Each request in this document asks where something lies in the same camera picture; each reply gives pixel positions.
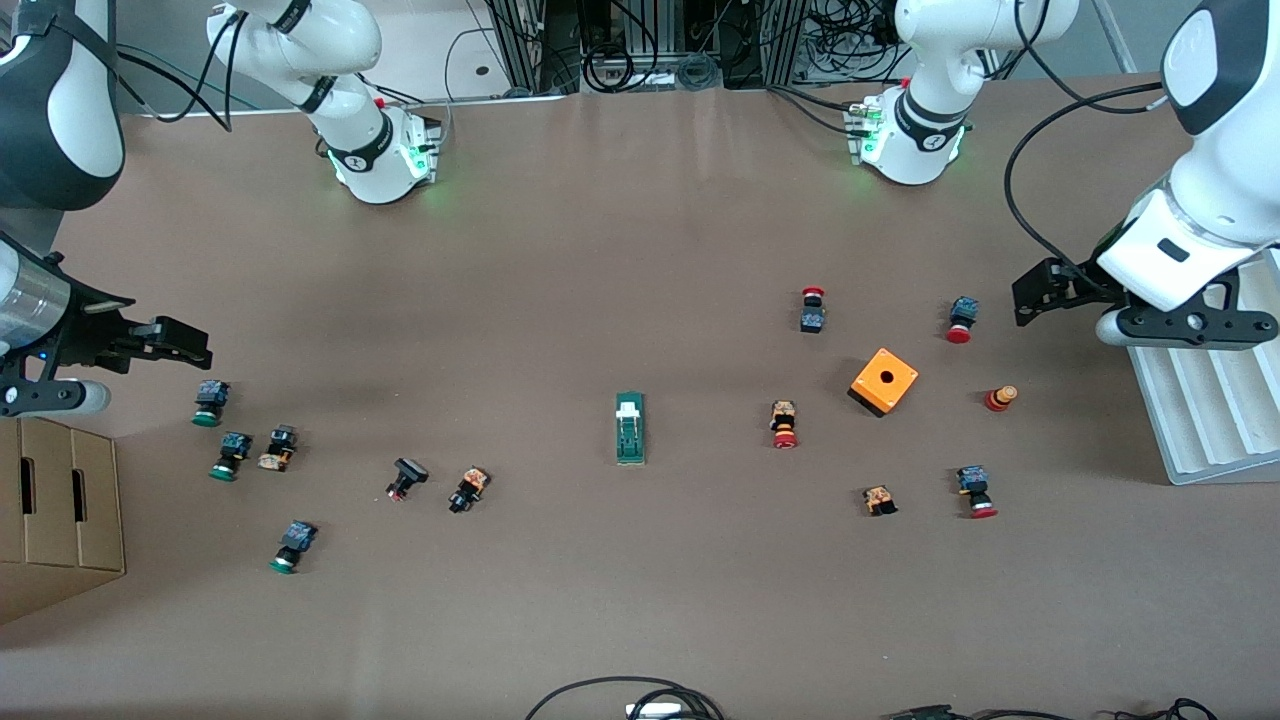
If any black equipment rack with cables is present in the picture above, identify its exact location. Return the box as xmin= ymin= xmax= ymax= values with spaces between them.
xmin=480 ymin=0 xmax=901 ymax=91

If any black cable run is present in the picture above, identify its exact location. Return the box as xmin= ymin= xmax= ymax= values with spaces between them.
xmin=880 ymin=697 xmax=1223 ymax=720

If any green mushroom push button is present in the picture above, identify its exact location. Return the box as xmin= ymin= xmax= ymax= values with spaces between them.
xmin=208 ymin=431 xmax=253 ymax=483
xmin=191 ymin=379 xmax=232 ymax=429
xmin=268 ymin=520 xmax=319 ymax=576

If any black rectangular push button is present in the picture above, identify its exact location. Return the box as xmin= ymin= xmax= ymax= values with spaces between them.
xmin=385 ymin=457 xmax=431 ymax=503

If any grey ridged tray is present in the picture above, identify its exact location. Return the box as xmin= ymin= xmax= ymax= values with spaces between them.
xmin=1121 ymin=237 xmax=1280 ymax=487

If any orange button enclosure box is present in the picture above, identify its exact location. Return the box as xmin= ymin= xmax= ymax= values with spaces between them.
xmin=847 ymin=347 xmax=920 ymax=419

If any black selector switch orange block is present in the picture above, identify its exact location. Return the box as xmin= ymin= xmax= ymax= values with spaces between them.
xmin=448 ymin=465 xmax=492 ymax=515
xmin=257 ymin=424 xmax=298 ymax=473

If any green load switch white handle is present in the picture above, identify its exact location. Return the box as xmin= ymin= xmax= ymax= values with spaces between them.
xmin=614 ymin=391 xmax=648 ymax=467

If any plain black arm cable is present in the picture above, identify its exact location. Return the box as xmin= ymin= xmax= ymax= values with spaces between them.
xmin=115 ymin=10 xmax=241 ymax=133

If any black looped cable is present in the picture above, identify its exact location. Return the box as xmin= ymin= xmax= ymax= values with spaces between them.
xmin=523 ymin=676 xmax=728 ymax=720

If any brown cardboard box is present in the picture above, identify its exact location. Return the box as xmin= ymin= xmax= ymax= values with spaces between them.
xmin=0 ymin=410 xmax=127 ymax=627

